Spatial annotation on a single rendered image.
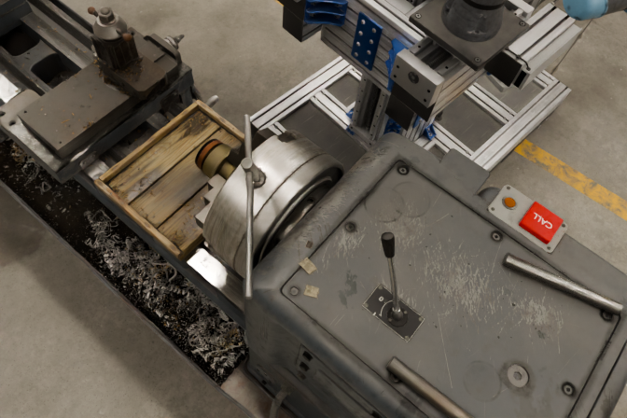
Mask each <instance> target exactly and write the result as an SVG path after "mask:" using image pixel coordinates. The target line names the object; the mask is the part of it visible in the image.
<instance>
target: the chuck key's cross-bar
mask: <svg viewBox="0 0 627 418"><path fill-rule="evenodd" d="M244 146H245V157H246V158H250V159H251V160H252V142H251V121H250V116H249V115H244ZM253 225H254V183H253V172H246V238H245V287H244V297H245V298H246V299H247V300H250V299H252V298H253Z"/></svg>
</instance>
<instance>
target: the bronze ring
mask: <svg viewBox="0 0 627 418"><path fill-rule="evenodd" d="M231 149H232V147H231V146H229V145H228V144H223V143H222V142H221V141H219V140H218V139H211V140H209V141H208V142H206V143H205V144H204V145H203V146H202V147H201V148H200V150H199V151H198V153H197V155H196V159H195V163H196V165H198V167H199V168H201V169H202V172H203V173H204V174H205V175H206V176H208V177H209V178H210V179H211V178H212V177H213V176H214V175H215V174H219V175H220V176H222V177H223V178H224V179H225V180H227V179H228V178H229V177H230V175H231V174H232V173H233V172H234V170H235V169H236V167H235V166H234V165H232V164H231V163H230V162H229V161H227V157H228V155H229V153H230V150H231Z"/></svg>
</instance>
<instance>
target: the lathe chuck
mask: <svg viewBox="0 0 627 418"><path fill-rule="evenodd" d="M285 133H286V134H287V135H291V136H293V137H294V140H292V141H290V142H288V143H286V142H283V143H282V142H281V141H279V140H278V139H279V137H278V136H277V135H274V136H272V137H271V138H269V139H267V140H266V141H265V142H263V143H262V144H261V145H259V146H258V147H257V148H256V149H255V150H253V151H252V161H253V162H254V163H255V165H256V167H257V168H258V170H259V171H261V172H263V173H264V174H265V181H264V183H263V184H262V185H261V186H259V187H254V219H255V218H256V216H257V215H258V213H259V211H260V210H261V209H262V207H263V206H264V205H265V203H266V202H267V201H268V200H269V198H270V197H271V196H272V194H273V193H274V192H275V191H276V190H277V189H278V188H279V187H280V186H281V185H282V184H283V183H284V182H285V181H286V180H287V179H288V177H290V176H291V175H292V174H293V173H295V172H296V171H297V170H298V169H299V167H301V166H302V165H303V164H305V163H306V162H307V161H309V160H311V159H313V158H315V157H317V156H319V155H323V154H328V153H327V152H326V151H325V150H323V149H322V148H321V147H319V146H317V145H316V144H315V143H313V142H312V141H311V140H309V139H308V138H307V137H305V136H304V135H302V134H301V133H300V132H298V131H296V130H288V131H285ZM328 155H329V154H328ZM245 234H246V173H245V171H244V169H243V168H242V166H241V163H240V165H239V166H238V167H237V168H236V169H235V170H234V172H233V173H232V174H231V175H230V177H229V178H228V179H227V181H226V182H225V184H224V185H223V187H222V188H221V190H220V191H219V192H218V193H217V195H216V197H215V199H214V201H213V203H212V205H211V207H210V209H209V211H208V213H207V216H206V219H205V221H204V224H203V229H202V236H203V237H204V238H205V239H206V238H207V239H208V240H209V241H211V244H212V245H213V247H212V246H210V244H209V243H207V242H206V241H205V242H204V244H205V245H206V246H207V247H208V248H209V249H210V250H211V251H213V252H214V253H215V254H216V255H217V256H218V257H220V258H221V259H222V260H223V261H224V262H226V263H227V264H228V265H229V266H230V267H231V268H233V269H234V270H235V268H234V262H235V258H236V254H237V251H238V248H239V246H240V244H241V242H242V239H243V237H244V236H245Z"/></svg>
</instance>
